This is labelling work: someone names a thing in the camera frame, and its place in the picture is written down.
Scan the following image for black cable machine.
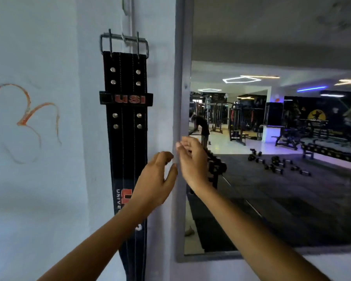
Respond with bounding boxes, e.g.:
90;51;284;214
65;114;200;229
228;100;250;146

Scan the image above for grey framed wall mirror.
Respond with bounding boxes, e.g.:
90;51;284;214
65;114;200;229
173;0;351;263

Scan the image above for hexagon ceiling light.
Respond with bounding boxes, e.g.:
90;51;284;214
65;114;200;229
222;75;262;84

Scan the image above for grey cable crossover machine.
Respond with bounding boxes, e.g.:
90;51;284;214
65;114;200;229
209;102;224;134

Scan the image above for long rack of dumbbells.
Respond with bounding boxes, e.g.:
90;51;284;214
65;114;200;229
300;137;351;173

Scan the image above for black leather weightlifting belt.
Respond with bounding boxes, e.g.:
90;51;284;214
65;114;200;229
99;28;153;281

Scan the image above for metal wall hook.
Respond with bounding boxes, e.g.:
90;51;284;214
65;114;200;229
121;0;135;44

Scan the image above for black weight bench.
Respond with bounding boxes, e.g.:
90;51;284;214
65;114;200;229
271;128;300;151

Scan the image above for person's left forearm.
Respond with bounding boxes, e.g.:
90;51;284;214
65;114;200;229
37;199;162;281

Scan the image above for scattered black dumbbells group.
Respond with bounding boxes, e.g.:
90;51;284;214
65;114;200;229
247;148;312;177

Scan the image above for black dumbbell rack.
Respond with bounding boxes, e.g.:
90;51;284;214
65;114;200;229
203;146;227;190

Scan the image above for person's right forearm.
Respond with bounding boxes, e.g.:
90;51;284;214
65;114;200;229
190;182;332;281

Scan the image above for person's left hand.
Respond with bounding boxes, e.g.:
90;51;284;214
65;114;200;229
130;151;178;214

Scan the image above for blue light strip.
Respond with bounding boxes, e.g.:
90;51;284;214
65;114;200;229
297;86;327;93

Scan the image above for person's right hand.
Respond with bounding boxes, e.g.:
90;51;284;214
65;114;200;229
175;136;214;194

